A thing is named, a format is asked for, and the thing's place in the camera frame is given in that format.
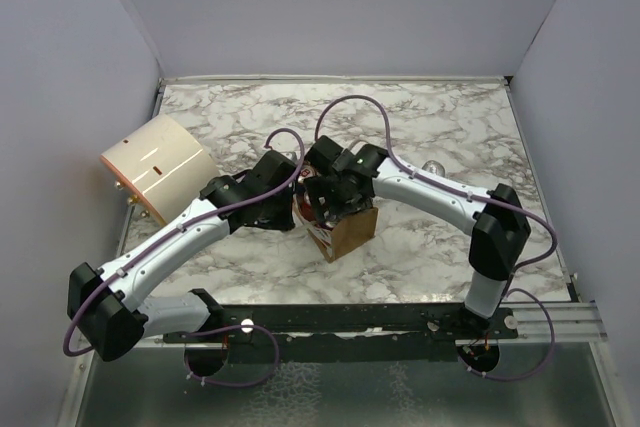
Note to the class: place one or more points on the watermelon print canvas bag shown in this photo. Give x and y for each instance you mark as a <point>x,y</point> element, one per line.
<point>335,239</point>

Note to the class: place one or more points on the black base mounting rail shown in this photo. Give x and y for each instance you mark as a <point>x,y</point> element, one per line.
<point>332,333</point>

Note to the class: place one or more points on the cream cylindrical container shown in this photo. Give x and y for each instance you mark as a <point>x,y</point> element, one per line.
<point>162,166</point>

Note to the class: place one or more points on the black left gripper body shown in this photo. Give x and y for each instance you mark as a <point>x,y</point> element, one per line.
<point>279,213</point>

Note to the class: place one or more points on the blue pepsi can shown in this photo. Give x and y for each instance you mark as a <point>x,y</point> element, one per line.
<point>307,171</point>

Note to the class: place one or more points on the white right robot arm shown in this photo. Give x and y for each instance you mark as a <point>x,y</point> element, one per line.
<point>494,219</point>

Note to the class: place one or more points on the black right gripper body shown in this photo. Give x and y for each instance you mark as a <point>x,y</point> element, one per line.
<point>336,200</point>

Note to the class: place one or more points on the black schweppes can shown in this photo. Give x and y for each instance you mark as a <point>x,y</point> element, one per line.
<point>434,167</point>

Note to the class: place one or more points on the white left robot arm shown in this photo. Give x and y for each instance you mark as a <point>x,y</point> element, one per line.
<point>111,305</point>

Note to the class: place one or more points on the aluminium extrusion rail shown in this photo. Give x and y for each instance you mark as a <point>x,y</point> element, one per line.
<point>571,321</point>

